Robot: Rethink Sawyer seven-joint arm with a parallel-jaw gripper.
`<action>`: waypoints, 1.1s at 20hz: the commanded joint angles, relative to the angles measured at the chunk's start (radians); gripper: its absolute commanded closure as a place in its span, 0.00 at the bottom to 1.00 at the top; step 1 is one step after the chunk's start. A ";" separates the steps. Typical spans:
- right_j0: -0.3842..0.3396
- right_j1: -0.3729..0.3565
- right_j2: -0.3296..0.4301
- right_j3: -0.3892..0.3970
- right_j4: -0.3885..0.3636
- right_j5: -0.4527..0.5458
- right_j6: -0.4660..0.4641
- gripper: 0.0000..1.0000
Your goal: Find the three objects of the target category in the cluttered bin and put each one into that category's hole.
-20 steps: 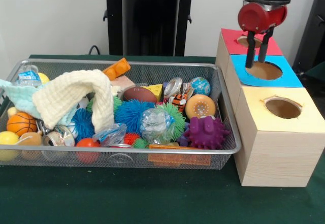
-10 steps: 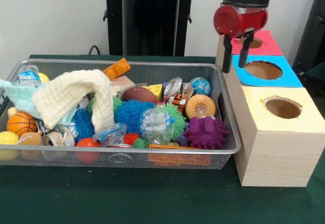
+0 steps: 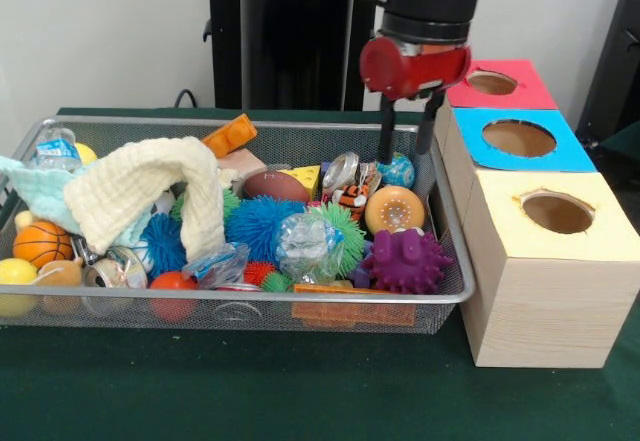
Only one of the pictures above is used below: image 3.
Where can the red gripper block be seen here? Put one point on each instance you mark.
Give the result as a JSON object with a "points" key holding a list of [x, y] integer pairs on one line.
{"points": [[410, 73]]}

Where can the cream waffle cloth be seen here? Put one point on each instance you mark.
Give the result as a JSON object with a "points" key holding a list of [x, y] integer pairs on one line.
{"points": [[150, 181]]}

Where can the light blue waffle cloth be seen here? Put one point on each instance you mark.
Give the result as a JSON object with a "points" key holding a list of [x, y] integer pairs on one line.
{"points": [[35, 186]]}

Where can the wooden box with three holes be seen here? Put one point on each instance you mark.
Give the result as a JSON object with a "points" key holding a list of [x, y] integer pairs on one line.
{"points": [[550, 311]]}

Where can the blue globe ball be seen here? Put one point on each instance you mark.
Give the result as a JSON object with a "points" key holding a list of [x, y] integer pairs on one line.
{"points": [[401, 173]]}

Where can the toy hamburger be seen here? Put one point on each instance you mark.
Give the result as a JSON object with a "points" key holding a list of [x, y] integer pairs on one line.
{"points": [[395, 208]]}

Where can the purple spiky toy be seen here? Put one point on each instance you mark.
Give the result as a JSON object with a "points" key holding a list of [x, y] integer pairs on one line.
{"points": [[407, 261]]}

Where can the brown toy football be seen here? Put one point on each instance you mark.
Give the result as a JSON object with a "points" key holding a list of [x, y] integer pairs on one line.
{"points": [[275, 186]]}

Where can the crumpled clear plastic bottle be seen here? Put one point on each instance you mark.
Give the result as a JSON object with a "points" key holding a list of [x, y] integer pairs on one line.
{"points": [[310, 248]]}

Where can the large blue spiky ball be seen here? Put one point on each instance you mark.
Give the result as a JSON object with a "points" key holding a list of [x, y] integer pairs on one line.
{"points": [[260, 226]]}

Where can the dark green tablecloth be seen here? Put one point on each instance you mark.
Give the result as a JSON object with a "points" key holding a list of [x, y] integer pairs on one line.
{"points": [[625, 143], [250, 391]]}

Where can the black upright panel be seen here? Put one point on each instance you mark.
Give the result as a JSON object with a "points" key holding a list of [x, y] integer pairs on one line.
{"points": [[620, 51]]}

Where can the clear bottle with blue label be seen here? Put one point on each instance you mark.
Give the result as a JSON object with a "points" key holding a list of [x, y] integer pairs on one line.
{"points": [[55, 150]]}

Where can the orange toy basketball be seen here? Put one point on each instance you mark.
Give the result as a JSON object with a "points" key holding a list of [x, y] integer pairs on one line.
{"points": [[42, 243]]}

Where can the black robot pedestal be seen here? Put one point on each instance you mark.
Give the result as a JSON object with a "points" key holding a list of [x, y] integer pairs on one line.
{"points": [[280, 36]]}

